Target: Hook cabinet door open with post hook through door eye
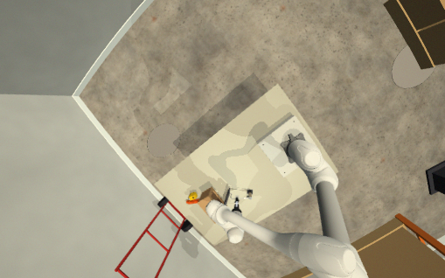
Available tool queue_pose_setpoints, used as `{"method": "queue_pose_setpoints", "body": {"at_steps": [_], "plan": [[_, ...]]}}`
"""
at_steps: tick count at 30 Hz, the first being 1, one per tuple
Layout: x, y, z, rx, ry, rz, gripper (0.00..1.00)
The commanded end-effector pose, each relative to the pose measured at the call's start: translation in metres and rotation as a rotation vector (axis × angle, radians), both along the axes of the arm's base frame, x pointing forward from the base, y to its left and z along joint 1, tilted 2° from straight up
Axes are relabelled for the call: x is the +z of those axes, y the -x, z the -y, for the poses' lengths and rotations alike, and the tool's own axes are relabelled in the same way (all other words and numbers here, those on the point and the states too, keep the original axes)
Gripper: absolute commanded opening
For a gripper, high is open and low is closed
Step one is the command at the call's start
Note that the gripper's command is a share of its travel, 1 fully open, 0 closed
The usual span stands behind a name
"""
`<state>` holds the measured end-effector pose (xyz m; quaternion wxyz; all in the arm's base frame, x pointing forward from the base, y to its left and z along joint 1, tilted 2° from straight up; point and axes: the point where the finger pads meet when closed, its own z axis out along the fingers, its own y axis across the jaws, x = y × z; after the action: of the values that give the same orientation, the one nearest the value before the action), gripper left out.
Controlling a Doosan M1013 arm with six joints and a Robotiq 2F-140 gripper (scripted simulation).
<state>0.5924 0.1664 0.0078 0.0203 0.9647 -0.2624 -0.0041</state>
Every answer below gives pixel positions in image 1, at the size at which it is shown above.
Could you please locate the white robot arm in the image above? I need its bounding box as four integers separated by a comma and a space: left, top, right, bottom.
205, 133, 369, 278

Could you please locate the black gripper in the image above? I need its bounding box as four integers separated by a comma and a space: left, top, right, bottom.
232, 195, 241, 212

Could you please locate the brown wooden cabinet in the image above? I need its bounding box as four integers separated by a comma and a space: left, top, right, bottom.
198, 187, 231, 214

